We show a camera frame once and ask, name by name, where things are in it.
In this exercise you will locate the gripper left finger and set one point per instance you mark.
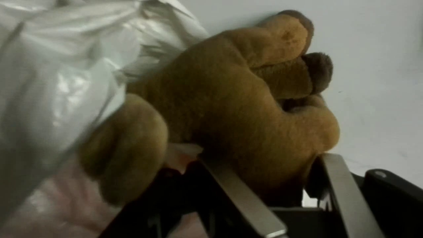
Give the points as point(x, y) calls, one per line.
point(251, 207)

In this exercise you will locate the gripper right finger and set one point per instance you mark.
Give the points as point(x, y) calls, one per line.
point(348, 199)

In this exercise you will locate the brown plush toy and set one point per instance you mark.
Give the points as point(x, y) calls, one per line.
point(229, 110)

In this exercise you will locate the white plastic bag orange print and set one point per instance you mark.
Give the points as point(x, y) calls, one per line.
point(57, 80)

